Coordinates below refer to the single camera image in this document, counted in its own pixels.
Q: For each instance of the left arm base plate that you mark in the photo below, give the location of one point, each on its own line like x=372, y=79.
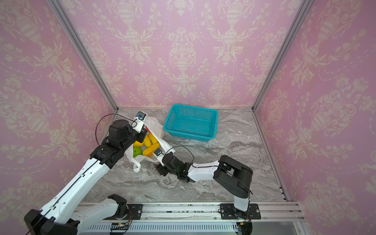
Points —
x=134, y=211

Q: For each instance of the white plastic bag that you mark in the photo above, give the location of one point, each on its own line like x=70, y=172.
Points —
x=153, y=126

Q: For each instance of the yellow banana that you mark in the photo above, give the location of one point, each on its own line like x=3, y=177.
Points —
x=149, y=140

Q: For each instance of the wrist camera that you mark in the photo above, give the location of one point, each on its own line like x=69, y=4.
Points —
x=140, y=120
x=158, y=153

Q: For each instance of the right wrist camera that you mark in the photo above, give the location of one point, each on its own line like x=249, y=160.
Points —
x=158, y=153

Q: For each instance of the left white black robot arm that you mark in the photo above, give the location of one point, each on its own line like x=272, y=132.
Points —
x=101, y=160

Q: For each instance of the aluminium corner post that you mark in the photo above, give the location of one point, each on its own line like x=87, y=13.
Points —
x=291, y=33
x=73, y=35

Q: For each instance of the aluminium front rail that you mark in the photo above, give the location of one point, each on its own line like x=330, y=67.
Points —
x=182, y=211

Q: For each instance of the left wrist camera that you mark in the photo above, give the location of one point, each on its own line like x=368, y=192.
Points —
x=140, y=120

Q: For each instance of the left aluminium corner post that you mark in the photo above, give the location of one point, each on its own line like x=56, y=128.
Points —
x=73, y=35

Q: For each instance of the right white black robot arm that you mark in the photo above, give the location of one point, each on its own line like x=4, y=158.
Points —
x=232, y=175

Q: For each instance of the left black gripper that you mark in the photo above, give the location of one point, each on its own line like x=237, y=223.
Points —
x=142, y=134

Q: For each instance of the orange yellow mango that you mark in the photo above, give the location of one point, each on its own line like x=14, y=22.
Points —
x=148, y=152

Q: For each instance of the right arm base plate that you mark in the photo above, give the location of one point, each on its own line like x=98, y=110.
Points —
x=228, y=212

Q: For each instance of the right aluminium corner post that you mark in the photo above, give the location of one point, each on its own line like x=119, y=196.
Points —
x=291, y=33

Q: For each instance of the green apple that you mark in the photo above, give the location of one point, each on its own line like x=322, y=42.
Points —
x=137, y=151

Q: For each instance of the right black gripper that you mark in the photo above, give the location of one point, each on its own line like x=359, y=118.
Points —
x=161, y=170

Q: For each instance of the teal plastic basket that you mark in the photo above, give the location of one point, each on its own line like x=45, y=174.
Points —
x=190, y=122

